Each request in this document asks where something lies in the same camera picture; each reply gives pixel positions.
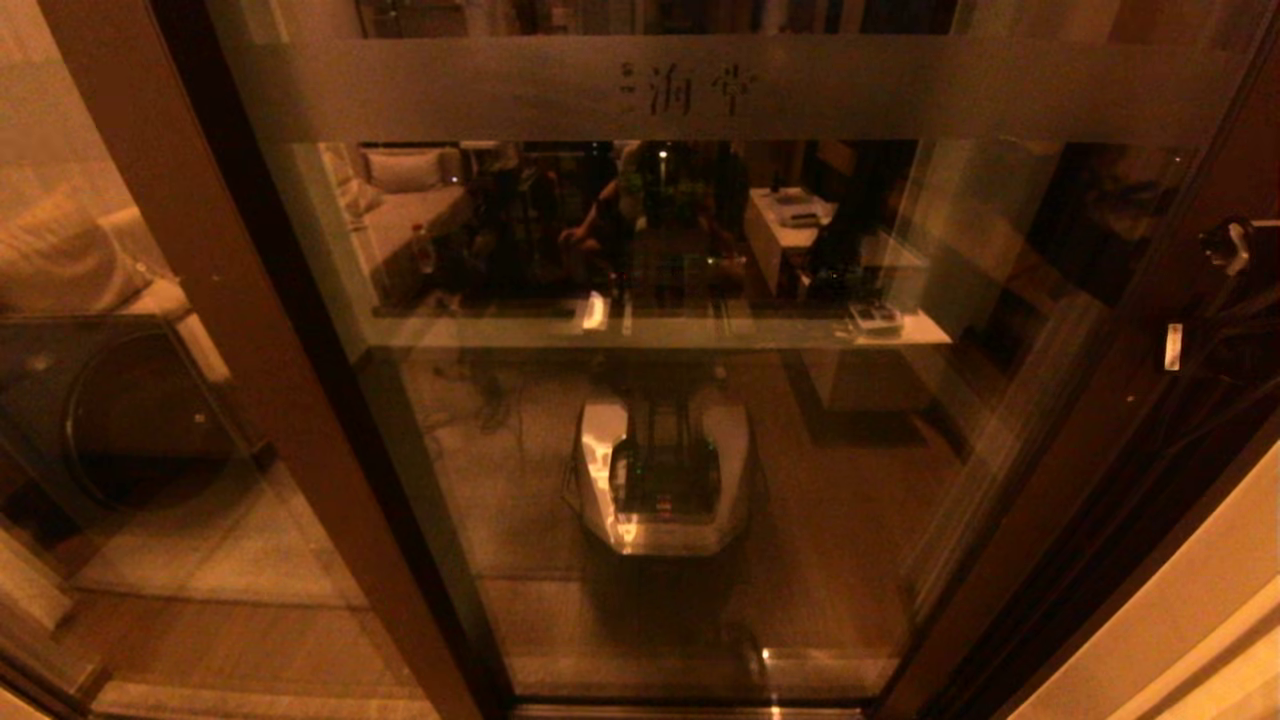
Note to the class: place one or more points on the dark brown door jamb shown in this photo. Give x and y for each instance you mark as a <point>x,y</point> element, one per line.
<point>1190,520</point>

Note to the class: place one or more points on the brown framed fixed glass panel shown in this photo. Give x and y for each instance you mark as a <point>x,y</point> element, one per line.
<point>250,300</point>

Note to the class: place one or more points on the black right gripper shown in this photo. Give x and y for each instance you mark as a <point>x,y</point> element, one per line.
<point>1230,340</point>

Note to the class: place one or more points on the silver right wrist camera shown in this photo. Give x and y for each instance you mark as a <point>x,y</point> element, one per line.
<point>1240,245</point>

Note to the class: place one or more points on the brown framed sliding glass door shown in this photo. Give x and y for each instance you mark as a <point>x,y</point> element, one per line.
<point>850,500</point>

